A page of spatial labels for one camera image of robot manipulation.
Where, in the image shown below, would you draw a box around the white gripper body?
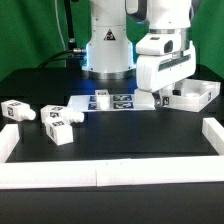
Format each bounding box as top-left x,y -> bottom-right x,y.
136,33 -> 196,92

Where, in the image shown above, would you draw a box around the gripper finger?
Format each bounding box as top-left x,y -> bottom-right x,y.
172,81 -> 184,96
152,91 -> 163,108

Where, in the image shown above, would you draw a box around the white square tabletop part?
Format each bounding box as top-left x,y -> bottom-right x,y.
134,79 -> 221,112

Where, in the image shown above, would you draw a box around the white sheet with blue tags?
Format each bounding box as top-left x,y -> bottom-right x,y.
68,94 -> 155,112

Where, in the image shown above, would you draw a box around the white U-shaped fence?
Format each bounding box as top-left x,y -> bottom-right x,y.
0,118 -> 224,189

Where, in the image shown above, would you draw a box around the black camera pole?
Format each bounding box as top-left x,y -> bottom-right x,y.
63,0 -> 80,69

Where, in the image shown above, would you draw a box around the black cables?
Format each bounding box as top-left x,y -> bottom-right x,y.
36,48 -> 88,70

